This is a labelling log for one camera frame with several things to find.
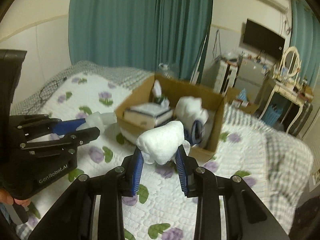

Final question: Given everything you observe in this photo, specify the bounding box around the white plastic tube connector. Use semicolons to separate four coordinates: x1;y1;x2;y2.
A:
76;112;117;134

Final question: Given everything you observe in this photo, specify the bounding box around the dark tissue pack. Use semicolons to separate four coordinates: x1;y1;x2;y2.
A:
123;102;174;129

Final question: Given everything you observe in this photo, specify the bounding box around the white cotton ball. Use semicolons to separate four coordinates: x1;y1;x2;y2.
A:
136;121;191;165

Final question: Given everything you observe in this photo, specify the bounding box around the person left hand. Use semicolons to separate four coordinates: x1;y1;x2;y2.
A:
0;189;31;207

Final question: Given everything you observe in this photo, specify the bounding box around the white floral quilt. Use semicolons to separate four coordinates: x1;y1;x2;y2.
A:
16;73;268;239

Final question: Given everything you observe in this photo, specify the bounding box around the grey checked bedsheet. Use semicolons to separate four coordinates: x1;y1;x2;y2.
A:
11;61;313;232

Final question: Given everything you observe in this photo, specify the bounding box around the open cardboard box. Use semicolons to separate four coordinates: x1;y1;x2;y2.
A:
113;73;226;164

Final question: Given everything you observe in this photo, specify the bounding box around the blue waste basket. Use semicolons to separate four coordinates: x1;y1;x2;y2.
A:
262;104;283;126

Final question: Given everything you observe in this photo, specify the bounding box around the clear water jug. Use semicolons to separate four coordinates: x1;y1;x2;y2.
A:
158;63;180;79

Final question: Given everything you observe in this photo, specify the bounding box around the brown floor cardboard box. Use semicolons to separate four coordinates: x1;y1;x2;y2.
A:
225;87;259;115

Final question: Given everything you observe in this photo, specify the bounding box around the white dressing table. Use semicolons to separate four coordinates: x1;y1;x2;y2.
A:
255;76;313;137

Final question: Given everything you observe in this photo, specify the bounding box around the grey mini fridge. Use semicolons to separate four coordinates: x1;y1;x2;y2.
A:
234;57;266;101

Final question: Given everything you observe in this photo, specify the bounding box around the white drawer cabinet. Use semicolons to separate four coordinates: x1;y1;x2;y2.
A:
213;60;238;95

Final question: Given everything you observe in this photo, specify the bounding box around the teal left curtain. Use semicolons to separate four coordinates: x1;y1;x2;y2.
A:
68;0;214;80

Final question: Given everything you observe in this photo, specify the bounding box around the teal curtain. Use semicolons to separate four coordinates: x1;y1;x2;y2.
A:
68;0;214;80
290;0;319;87

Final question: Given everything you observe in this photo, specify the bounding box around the white oval vanity mirror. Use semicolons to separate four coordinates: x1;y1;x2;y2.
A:
280;46;301;78

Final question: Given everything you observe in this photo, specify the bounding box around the teal right curtain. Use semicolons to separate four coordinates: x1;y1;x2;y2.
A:
290;0;319;87

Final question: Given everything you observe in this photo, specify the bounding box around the black cable on bed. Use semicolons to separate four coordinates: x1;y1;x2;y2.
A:
38;78;67;104

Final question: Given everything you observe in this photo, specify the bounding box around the black wall television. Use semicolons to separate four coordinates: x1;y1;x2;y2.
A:
243;19;285;60

